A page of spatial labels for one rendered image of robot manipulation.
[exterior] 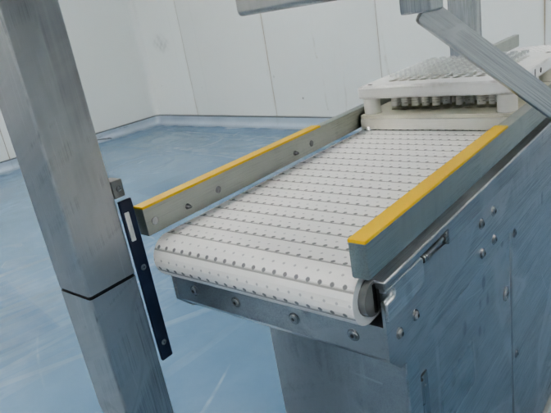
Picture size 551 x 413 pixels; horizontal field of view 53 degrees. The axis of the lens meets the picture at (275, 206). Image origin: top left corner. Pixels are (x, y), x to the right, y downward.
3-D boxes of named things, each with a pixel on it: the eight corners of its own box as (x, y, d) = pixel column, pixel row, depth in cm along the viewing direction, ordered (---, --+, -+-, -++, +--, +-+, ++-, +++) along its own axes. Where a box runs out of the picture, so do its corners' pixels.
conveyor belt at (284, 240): (356, 337, 45) (348, 283, 43) (159, 282, 61) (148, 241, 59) (627, 57, 140) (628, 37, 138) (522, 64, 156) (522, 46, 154)
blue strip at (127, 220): (164, 361, 64) (120, 202, 57) (160, 360, 64) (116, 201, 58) (174, 354, 65) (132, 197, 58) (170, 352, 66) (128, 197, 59)
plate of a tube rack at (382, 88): (516, 94, 74) (516, 79, 73) (357, 99, 89) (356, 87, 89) (561, 62, 91) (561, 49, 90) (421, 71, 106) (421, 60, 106)
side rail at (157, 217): (149, 237, 59) (142, 209, 58) (140, 234, 61) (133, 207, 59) (519, 46, 152) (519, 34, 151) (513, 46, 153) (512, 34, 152)
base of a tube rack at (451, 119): (516, 130, 76) (516, 113, 75) (361, 129, 91) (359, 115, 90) (560, 92, 93) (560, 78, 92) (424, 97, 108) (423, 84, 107)
